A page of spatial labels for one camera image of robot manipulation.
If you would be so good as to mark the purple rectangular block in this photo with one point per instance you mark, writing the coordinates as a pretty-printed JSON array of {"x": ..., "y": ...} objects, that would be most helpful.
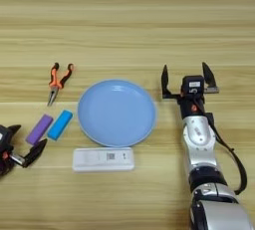
[{"x": 39, "y": 129}]

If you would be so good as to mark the gripper small black box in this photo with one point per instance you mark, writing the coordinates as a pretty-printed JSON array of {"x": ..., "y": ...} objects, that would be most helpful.
[
  {"x": 5, "y": 137},
  {"x": 192, "y": 84}
]

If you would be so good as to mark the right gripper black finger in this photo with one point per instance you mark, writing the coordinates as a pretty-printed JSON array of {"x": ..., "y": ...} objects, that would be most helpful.
[
  {"x": 209, "y": 78},
  {"x": 165, "y": 81}
]

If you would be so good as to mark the light blue round plate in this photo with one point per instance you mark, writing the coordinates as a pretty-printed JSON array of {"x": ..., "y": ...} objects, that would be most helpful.
[{"x": 116, "y": 114}]

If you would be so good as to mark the white rectangular device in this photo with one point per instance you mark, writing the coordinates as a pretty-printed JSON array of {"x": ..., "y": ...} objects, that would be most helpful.
[{"x": 89, "y": 159}]

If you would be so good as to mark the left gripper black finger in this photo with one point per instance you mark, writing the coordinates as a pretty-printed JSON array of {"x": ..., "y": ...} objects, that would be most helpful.
[
  {"x": 15, "y": 128},
  {"x": 35, "y": 152}
]

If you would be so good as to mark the cyan rectangular block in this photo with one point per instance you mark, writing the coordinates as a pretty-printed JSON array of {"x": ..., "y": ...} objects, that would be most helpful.
[{"x": 59, "y": 125}]

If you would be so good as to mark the right gripper small black box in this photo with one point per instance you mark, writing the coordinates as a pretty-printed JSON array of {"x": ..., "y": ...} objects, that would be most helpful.
[{"x": 192, "y": 84}]

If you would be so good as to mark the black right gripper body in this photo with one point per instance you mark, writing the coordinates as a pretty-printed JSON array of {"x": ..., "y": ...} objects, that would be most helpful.
[{"x": 192, "y": 106}]

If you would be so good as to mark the orange black needle-nose pliers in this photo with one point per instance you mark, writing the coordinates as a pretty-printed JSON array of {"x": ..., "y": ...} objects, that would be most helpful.
[{"x": 54, "y": 83}]

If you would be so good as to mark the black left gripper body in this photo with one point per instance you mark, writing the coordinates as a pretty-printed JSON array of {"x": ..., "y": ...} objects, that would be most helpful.
[{"x": 6, "y": 164}]

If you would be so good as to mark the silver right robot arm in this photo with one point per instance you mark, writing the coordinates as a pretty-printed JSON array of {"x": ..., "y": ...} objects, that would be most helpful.
[{"x": 199, "y": 137}]

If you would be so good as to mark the left gripper small black box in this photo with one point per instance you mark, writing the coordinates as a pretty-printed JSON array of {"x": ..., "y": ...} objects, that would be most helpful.
[{"x": 5, "y": 137}]

